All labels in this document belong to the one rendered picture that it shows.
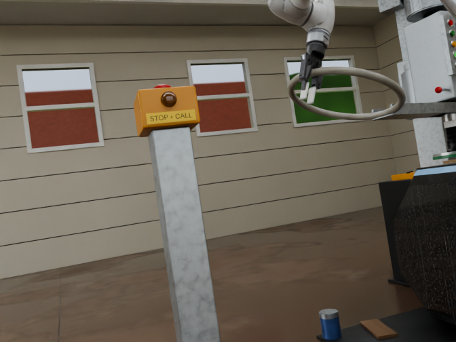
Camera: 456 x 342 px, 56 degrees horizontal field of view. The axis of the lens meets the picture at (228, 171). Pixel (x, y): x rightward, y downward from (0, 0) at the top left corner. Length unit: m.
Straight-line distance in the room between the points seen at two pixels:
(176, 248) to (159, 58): 7.37
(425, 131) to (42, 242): 5.96
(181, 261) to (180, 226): 0.07
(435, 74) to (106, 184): 6.07
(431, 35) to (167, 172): 1.74
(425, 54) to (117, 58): 6.31
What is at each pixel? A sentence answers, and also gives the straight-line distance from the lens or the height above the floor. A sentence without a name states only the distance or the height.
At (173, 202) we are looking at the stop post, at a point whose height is 0.85.
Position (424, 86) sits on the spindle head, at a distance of 2.38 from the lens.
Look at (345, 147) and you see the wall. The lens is 9.43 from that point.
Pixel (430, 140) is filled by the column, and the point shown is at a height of 0.98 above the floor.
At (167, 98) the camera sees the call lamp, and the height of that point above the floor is 1.05.
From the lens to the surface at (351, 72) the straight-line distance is 1.71.
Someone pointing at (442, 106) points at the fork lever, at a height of 1.09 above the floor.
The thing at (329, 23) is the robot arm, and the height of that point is 1.45.
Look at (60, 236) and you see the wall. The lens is 7.57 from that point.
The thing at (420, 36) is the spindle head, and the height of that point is 1.46.
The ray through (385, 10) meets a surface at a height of 1.93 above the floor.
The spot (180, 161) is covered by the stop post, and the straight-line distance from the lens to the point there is 0.89.
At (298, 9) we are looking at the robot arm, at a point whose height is 1.49.
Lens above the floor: 0.86
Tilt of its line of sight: 2 degrees up
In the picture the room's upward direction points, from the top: 8 degrees counter-clockwise
